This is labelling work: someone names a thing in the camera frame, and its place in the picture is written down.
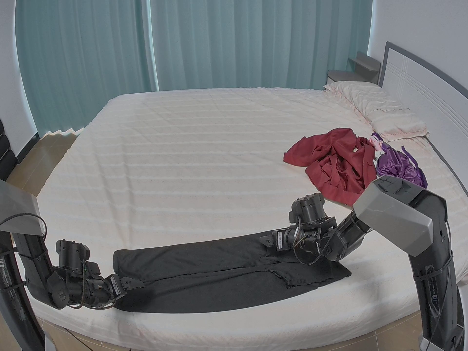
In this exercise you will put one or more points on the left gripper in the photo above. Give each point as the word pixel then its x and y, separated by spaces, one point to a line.
pixel 117 285

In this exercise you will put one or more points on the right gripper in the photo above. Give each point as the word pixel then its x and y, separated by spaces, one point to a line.
pixel 281 240

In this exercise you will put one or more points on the black T-shirt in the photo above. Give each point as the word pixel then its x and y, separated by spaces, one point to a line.
pixel 219 276

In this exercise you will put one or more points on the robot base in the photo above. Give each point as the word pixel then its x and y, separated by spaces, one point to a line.
pixel 424 346

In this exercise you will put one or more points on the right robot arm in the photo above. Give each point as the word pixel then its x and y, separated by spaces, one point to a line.
pixel 398 214

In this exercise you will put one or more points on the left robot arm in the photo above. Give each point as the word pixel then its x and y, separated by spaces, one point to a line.
pixel 36 269

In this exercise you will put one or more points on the bed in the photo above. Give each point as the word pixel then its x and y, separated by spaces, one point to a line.
pixel 201 152

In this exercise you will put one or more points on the dark red garment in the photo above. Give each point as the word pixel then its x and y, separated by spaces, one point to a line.
pixel 336 166

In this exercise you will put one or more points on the pink garment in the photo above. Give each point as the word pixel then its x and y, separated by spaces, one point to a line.
pixel 376 143

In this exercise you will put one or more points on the purple garment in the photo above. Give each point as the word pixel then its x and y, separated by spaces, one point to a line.
pixel 398 166

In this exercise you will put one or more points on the cream pillow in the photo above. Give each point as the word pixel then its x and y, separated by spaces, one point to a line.
pixel 384 112

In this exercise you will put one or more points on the black chest of drawers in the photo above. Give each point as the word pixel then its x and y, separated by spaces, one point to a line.
pixel 6 152

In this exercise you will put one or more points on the grey bedside table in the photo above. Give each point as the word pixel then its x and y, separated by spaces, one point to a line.
pixel 351 75

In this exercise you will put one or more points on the blue-green curtain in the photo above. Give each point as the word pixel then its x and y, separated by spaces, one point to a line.
pixel 256 31
pixel 84 49

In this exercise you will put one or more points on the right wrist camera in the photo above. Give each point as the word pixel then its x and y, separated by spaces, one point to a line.
pixel 294 218

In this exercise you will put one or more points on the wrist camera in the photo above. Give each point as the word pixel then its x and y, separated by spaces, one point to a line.
pixel 91 270
pixel 294 218

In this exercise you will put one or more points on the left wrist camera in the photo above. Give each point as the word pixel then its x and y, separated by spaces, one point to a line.
pixel 91 270

